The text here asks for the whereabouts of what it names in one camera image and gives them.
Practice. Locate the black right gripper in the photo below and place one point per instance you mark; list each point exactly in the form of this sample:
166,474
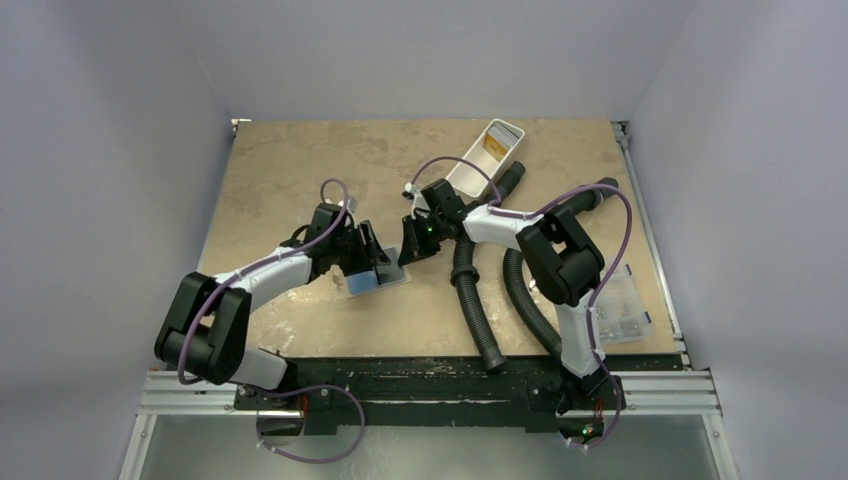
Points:
416,237

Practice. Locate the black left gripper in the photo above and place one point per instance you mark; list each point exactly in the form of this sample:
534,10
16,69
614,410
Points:
367,246

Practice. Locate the beige leather card holder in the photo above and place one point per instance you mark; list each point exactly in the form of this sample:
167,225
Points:
380,278

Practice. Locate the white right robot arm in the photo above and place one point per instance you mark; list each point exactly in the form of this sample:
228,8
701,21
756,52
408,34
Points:
567,267

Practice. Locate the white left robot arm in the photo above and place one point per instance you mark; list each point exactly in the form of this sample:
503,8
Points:
204,333

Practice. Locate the white plastic card bin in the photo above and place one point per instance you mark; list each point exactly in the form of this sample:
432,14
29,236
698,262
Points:
468,181

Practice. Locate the stack of cards in bin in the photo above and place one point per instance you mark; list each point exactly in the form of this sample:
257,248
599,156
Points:
499,140

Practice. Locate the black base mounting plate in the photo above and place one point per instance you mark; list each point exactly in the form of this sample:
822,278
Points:
527,392

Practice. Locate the clear plastic screw organizer box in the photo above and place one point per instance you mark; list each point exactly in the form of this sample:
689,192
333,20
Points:
620,314

